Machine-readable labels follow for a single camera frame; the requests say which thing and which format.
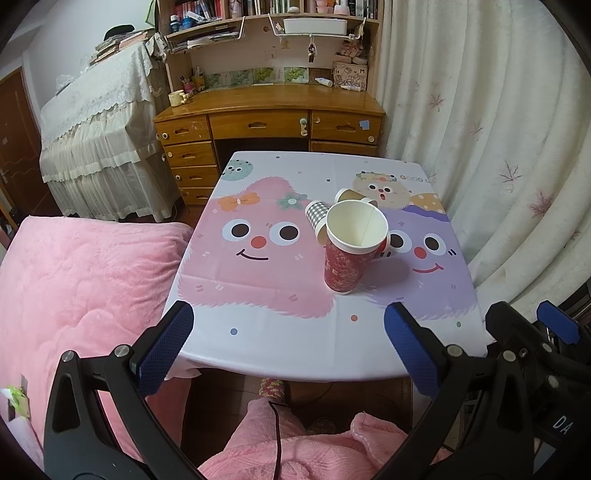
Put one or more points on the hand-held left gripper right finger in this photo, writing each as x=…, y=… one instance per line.
x=410, y=348

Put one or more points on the white glue bottle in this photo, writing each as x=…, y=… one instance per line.
x=324, y=81

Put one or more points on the row of shelf books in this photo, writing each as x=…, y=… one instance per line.
x=268, y=7

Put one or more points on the lace covered piano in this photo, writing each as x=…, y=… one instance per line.
x=106, y=138

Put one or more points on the wooden desk hutch shelf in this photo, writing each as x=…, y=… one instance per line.
x=277, y=50

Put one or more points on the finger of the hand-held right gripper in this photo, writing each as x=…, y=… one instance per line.
x=503, y=323
x=558, y=323

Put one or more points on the pink fleece pants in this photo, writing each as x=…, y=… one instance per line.
x=323, y=454

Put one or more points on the cream mug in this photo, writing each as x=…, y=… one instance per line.
x=175, y=98

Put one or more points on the black hat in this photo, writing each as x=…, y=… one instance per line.
x=117, y=32

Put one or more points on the wooden desk with drawers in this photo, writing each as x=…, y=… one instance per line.
x=268, y=117

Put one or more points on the green and white packet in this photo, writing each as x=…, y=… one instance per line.
x=14, y=399

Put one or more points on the brown paper cup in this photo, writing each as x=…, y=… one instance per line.
x=356, y=196

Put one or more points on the hanging keys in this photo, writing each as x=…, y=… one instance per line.
x=312, y=51

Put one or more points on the stack of books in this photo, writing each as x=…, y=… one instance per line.
x=120, y=46

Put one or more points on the colourful knitted sock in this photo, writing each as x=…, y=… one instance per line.
x=272, y=387

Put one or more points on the pink fleece blanket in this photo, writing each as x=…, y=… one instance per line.
x=83, y=286

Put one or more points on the brown wooden door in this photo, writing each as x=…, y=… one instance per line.
x=21, y=152

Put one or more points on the checkered paper cup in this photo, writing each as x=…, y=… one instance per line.
x=316, y=216

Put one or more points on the white leaf print curtain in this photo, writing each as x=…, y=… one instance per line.
x=485, y=138

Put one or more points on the dark slipper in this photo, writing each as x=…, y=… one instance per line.
x=322, y=425

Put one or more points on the cardboard box on desk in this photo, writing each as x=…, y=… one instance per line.
x=350, y=76

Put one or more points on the cartoon printed tablecloth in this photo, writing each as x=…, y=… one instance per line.
x=277, y=286

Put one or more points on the red paper cup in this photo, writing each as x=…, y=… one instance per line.
x=344, y=267

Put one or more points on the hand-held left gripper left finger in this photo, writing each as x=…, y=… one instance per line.
x=167, y=344

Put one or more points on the patterned paper cup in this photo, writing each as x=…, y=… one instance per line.
x=386, y=247

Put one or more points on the pen holder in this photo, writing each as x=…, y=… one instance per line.
x=188, y=87

